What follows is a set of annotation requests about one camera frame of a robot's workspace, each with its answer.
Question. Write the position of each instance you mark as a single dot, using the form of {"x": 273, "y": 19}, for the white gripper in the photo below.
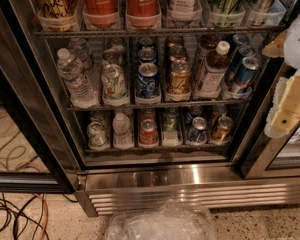
{"x": 299, "y": 47}

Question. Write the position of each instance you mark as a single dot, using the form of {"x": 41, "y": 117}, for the orange can bottom shelf front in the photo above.
{"x": 222, "y": 129}

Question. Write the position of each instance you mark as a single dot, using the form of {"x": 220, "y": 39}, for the orange can shelf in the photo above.
{"x": 218, "y": 110}
{"x": 222, "y": 129}

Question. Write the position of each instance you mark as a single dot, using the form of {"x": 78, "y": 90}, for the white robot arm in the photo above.
{"x": 292, "y": 45}

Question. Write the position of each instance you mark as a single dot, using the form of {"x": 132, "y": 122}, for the blue slim can front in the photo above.
{"x": 245, "y": 74}

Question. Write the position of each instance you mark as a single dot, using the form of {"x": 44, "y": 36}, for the blue slim can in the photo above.
{"x": 242, "y": 51}
{"x": 245, "y": 74}
{"x": 238, "y": 39}

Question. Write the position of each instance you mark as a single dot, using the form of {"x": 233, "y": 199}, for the orange can bottom shelf rear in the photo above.
{"x": 218, "y": 110}

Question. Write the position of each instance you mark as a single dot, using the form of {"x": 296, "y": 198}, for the right fridge glass door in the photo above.
{"x": 262, "y": 156}

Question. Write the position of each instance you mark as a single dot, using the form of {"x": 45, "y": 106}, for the fridge glass door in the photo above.
{"x": 262, "y": 156}
{"x": 32, "y": 93}

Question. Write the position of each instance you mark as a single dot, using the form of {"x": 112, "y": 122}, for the green striped can top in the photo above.
{"x": 226, "y": 13}

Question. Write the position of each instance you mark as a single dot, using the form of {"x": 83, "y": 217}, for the blue can bottom shelf rear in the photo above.
{"x": 191, "y": 113}

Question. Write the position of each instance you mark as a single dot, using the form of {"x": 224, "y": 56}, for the blue can shelf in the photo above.
{"x": 191, "y": 113}
{"x": 197, "y": 131}

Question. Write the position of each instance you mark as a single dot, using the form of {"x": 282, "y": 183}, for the blue can bottom shelf front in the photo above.
{"x": 197, "y": 131}

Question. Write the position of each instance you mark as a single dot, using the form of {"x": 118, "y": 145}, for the gold can middle front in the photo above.
{"x": 179, "y": 78}

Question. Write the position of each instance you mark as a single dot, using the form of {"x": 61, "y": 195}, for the gold can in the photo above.
{"x": 179, "y": 78}
{"x": 177, "y": 53}

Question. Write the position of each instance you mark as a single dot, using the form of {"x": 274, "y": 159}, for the green can bottom shelf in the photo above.
{"x": 170, "y": 119}

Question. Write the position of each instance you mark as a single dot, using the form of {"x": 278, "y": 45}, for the blue pepsi can middle front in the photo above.
{"x": 147, "y": 81}

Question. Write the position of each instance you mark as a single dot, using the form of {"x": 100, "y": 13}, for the blue pepsi can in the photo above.
{"x": 147, "y": 55}
{"x": 147, "y": 81}

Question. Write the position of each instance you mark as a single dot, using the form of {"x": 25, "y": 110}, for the red can bottom shelf rear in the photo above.
{"x": 147, "y": 113}

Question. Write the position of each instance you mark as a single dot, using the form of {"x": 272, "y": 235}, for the red can shelf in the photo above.
{"x": 147, "y": 113}
{"x": 148, "y": 132}

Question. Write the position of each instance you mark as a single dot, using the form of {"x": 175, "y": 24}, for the red can bottom shelf front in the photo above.
{"x": 148, "y": 132}

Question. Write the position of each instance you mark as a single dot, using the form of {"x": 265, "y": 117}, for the right coca cola can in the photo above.
{"x": 142, "y": 13}

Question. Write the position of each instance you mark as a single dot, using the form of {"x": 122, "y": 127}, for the coca cola can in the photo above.
{"x": 101, "y": 13}
{"x": 142, "y": 13}

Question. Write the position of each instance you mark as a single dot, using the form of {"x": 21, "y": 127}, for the white green can middle front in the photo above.
{"x": 113, "y": 80}

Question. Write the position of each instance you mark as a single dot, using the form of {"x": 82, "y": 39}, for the white green can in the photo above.
{"x": 97, "y": 135}
{"x": 101, "y": 117}
{"x": 113, "y": 80}

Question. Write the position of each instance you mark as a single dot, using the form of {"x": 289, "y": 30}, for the water bottle bottom shelf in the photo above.
{"x": 122, "y": 131}

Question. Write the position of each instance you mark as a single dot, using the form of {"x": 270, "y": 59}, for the water bottle shelf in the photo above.
{"x": 71, "y": 70}
{"x": 122, "y": 131}
{"x": 81, "y": 49}

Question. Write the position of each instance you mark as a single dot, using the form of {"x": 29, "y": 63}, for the white green can bottom rear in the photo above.
{"x": 101, "y": 117}

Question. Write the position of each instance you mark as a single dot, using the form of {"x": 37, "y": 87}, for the white green can bottom front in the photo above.
{"x": 97, "y": 135}

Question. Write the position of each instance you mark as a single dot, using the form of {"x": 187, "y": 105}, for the left coca cola can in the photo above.
{"x": 101, "y": 13}

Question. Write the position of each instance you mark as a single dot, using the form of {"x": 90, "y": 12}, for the water bottle middle shelf front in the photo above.
{"x": 71, "y": 70}

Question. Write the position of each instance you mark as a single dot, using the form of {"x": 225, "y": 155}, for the water bottle middle shelf rear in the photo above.
{"x": 81, "y": 49}

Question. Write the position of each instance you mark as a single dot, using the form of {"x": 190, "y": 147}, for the steel fridge base grille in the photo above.
{"x": 108, "y": 191}

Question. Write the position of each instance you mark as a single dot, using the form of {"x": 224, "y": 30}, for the yellow la croix can top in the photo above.
{"x": 56, "y": 13}

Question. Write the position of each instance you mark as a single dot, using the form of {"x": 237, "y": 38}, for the left fridge glass door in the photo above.
{"x": 32, "y": 93}

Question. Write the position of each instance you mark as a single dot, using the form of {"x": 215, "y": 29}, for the tea bottle white cap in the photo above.
{"x": 214, "y": 67}

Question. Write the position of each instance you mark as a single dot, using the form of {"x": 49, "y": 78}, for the tea bottle rear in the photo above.
{"x": 206, "y": 44}

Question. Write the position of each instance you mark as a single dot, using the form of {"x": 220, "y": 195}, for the white label bottle top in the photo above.
{"x": 182, "y": 10}

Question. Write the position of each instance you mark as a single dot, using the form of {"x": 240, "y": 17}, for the clear plastic bag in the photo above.
{"x": 171, "y": 221}

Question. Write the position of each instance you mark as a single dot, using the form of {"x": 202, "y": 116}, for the middle wire shelf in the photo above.
{"x": 161, "y": 105}

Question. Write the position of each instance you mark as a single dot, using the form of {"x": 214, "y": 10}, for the wire shelf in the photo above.
{"x": 180, "y": 148}
{"x": 161, "y": 105}
{"x": 159, "y": 32}

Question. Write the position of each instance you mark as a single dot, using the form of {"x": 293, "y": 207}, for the top wire shelf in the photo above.
{"x": 159, "y": 32}

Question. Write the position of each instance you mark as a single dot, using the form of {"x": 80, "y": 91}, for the bottom wire shelf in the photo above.
{"x": 180, "y": 148}

